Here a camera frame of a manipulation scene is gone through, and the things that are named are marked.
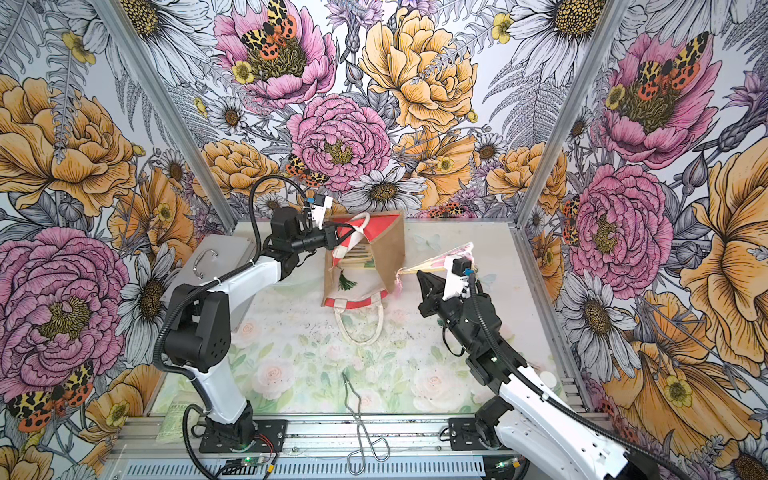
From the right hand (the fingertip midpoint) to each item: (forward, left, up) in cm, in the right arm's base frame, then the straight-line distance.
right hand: (415, 279), depth 72 cm
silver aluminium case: (+14, +59, -6) cm, 61 cm away
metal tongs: (-29, +10, -29) cm, 42 cm away
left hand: (+19, +15, -3) cm, 25 cm away
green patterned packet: (-24, +60, -23) cm, 68 cm away
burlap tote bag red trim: (+7, +16, -27) cm, 32 cm away
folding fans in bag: (+26, +17, -22) cm, 38 cm away
